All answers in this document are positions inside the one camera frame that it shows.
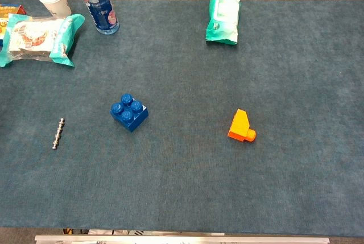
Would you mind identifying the orange sloped building block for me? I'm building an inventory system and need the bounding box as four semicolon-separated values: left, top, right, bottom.
227;109;257;143

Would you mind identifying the blue four-stud building block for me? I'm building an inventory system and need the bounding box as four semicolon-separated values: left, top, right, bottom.
110;93;149;133

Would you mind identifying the teal felt table cloth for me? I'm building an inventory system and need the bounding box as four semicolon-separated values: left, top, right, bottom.
0;0;364;232

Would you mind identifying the green wet wipes pack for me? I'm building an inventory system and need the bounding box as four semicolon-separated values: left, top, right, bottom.
205;0;241;46

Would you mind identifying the silver beaded metal rod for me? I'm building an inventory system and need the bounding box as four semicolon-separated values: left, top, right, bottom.
51;117;66;150

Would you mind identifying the blue-labelled plastic water bottle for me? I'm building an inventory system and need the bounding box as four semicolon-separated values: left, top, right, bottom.
77;0;121;35

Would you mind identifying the teal and white snack bag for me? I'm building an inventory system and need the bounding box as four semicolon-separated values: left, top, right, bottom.
0;13;86;68

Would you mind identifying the white paper cup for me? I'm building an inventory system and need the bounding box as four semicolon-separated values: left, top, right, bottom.
37;0;72;17

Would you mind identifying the aluminium profile rail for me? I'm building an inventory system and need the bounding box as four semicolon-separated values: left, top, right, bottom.
34;234;330;244

